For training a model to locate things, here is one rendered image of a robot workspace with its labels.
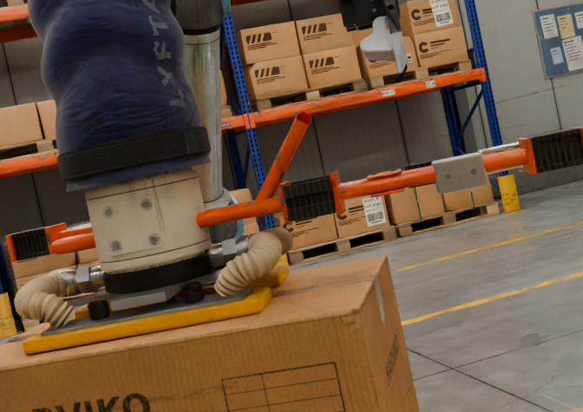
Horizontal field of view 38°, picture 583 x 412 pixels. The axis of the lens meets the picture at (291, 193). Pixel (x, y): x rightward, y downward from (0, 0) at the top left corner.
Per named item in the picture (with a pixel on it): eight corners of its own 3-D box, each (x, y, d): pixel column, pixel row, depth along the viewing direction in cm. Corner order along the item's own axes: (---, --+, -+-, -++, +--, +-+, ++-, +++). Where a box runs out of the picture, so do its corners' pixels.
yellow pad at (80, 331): (22, 356, 116) (15, 321, 116) (52, 338, 126) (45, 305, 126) (261, 314, 111) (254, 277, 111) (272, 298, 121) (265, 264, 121)
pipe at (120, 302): (23, 327, 118) (15, 287, 118) (88, 292, 143) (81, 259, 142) (258, 284, 113) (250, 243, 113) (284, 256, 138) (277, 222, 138)
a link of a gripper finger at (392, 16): (391, 49, 117) (382, 4, 122) (403, 46, 117) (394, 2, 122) (387, 26, 113) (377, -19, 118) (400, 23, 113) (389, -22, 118)
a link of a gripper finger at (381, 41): (366, 81, 115) (357, 32, 120) (409, 72, 114) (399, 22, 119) (363, 67, 112) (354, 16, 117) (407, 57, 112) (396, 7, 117)
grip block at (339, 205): (284, 225, 120) (276, 185, 120) (292, 218, 130) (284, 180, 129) (342, 214, 119) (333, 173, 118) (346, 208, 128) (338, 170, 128)
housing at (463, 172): (439, 194, 118) (432, 163, 118) (436, 191, 125) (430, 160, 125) (488, 185, 117) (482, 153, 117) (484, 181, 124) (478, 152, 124)
